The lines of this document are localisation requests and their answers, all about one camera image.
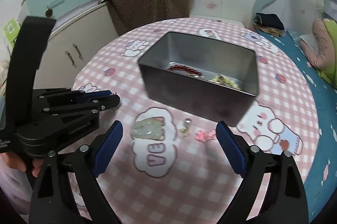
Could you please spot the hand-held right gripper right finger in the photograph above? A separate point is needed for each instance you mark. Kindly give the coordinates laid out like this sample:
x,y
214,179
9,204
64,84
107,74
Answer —
x,y
231,147

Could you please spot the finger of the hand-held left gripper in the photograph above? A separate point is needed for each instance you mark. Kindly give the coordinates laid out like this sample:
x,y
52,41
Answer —
x,y
105,104
97,93

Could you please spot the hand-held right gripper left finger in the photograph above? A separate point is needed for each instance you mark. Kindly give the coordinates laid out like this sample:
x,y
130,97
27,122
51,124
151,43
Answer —
x,y
109,147

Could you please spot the pale green jade pendant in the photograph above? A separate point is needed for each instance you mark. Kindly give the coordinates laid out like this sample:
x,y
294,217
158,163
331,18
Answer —
x,y
137,132

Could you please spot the grey metal tin box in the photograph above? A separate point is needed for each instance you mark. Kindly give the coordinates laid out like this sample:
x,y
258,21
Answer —
x,y
197,105

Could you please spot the person's left hand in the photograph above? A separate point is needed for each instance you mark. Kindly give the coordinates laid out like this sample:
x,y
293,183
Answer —
x,y
15,162

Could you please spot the green card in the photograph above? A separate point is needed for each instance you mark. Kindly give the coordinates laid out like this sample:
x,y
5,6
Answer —
x,y
10,29

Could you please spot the pink checkered tablecloth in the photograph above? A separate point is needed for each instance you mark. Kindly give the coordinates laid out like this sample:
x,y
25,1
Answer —
x,y
184,174

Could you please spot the pinecone ornament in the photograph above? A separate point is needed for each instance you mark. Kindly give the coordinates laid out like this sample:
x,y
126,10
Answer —
x,y
48,12

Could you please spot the beige cabinet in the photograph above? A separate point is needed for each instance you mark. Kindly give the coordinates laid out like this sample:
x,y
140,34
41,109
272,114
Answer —
x,y
87,29

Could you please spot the blue patterned bedsheet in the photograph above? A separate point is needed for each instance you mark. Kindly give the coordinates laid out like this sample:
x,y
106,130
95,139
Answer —
x,y
323,108

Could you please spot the folded tan garment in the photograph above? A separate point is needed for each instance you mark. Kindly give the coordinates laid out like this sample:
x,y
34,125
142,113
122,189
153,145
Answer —
x,y
271,31

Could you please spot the white pillow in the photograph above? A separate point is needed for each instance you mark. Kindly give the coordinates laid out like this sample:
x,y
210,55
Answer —
x,y
309,41

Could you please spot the folded dark clothes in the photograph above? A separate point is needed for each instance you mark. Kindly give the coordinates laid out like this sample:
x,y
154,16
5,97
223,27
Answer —
x,y
271,20

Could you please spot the green and pink quilt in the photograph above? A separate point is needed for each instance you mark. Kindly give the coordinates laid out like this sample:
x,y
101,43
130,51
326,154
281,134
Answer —
x,y
329,50

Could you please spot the small butterfly sticker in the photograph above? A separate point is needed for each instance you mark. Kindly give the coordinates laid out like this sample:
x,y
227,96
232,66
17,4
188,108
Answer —
x,y
302,10

